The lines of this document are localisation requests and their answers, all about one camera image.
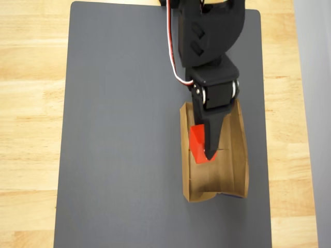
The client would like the brown paper bag tray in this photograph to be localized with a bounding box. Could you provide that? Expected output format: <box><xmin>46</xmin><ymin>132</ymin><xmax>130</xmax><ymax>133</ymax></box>
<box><xmin>179</xmin><ymin>99</ymin><xmax>250</xmax><ymax>203</ymax></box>

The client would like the red white black servo wire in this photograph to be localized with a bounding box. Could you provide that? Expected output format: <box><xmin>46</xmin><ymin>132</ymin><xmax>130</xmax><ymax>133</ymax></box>
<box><xmin>166</xmin><ymin>0</ymin><xmax>195</xmax><ymax>87</ymax></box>

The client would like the red cube with white numeral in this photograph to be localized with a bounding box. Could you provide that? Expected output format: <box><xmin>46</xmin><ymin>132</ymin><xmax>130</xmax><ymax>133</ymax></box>
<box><xmin>189</xmin><ymin>124</ymin><xmax>217</xmax><ymax>165</ymax></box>

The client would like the dark gray rectangular mat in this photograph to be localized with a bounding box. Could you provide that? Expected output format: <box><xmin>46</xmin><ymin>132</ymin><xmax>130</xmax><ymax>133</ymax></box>
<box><xmin>53</xmin><ymin>1</ymin><xmax>273</xmax><ymax>248</ymax></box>

